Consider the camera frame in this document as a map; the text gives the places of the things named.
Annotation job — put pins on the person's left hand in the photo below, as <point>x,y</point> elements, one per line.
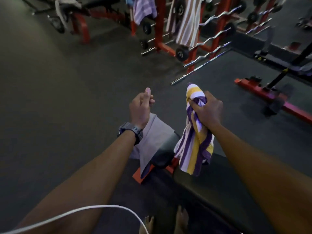
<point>140,112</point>

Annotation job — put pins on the person's right hand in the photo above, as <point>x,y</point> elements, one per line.
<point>209,112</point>

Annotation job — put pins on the grey towel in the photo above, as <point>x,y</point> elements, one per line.
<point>156,134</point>

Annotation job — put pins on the purple yellow striped towel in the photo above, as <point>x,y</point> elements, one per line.
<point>195,151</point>

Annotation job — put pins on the beige brown striped towel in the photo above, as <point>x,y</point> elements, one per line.
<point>189,24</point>

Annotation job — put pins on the person's left forearm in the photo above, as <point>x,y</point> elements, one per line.
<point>80,182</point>

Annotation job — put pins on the person's right forearm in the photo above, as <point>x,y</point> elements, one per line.
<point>263,180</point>

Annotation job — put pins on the person's right foot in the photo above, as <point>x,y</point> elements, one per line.
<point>180,219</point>

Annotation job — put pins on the person's foot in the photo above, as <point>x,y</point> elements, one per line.
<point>146,225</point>
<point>180,219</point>

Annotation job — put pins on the person's left foot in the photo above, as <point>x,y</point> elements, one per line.
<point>146,225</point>

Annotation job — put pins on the black wristwatch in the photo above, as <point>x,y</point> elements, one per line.
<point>131,130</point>

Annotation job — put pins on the set of fixed-weight barbells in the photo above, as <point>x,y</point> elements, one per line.
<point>181,54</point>

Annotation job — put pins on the adjustable incline bench red frame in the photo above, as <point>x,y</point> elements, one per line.
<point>165,153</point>

